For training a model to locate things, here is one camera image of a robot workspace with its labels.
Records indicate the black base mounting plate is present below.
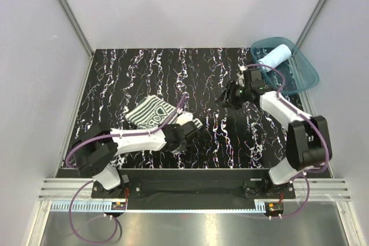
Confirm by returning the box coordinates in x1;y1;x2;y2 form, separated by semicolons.
92;169;296;211

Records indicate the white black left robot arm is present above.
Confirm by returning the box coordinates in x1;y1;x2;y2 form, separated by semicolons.
65;119;202;198

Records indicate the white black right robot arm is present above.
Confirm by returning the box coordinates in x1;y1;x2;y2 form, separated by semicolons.
217;64;332;198

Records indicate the light blue towel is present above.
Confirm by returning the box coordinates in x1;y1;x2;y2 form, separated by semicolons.
258;44;292;72

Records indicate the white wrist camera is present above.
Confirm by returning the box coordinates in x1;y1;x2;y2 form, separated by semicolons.
236;66;247;87
175;112;193;126

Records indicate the white slotted cable duct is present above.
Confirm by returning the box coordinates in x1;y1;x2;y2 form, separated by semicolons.
50;200;266;213

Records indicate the aluminium front rail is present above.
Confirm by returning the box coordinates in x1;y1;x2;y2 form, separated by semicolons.
39;179;352;200

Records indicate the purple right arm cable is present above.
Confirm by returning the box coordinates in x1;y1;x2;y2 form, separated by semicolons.
244;63;329;219

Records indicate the green white striped towel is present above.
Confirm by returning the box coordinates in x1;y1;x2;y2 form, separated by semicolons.
124;94;202;130

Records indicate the teal transparent plastic bin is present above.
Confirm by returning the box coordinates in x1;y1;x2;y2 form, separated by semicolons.
250;37;319;95

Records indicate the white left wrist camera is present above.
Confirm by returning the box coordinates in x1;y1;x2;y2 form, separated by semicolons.
175;112;193;126

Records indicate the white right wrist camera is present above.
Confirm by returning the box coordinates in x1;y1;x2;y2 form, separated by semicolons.
236;66;247;87

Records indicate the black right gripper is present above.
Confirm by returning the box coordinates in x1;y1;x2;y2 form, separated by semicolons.
214;80;250;111

